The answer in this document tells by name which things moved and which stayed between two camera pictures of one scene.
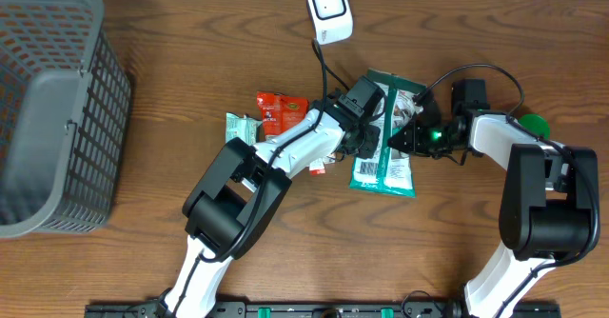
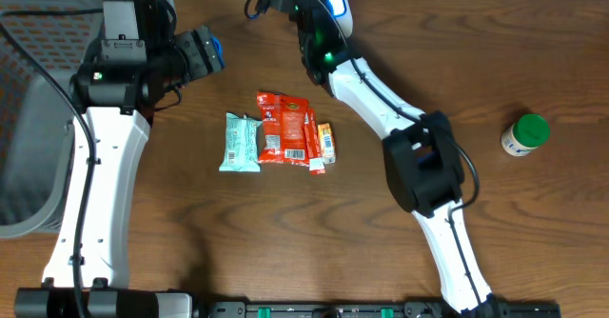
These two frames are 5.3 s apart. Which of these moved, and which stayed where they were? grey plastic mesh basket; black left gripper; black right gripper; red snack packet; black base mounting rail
Moved: black right gripper; black left gripper
Stayed: red snack packet; grey plastic mesh basket; black base mounting rail
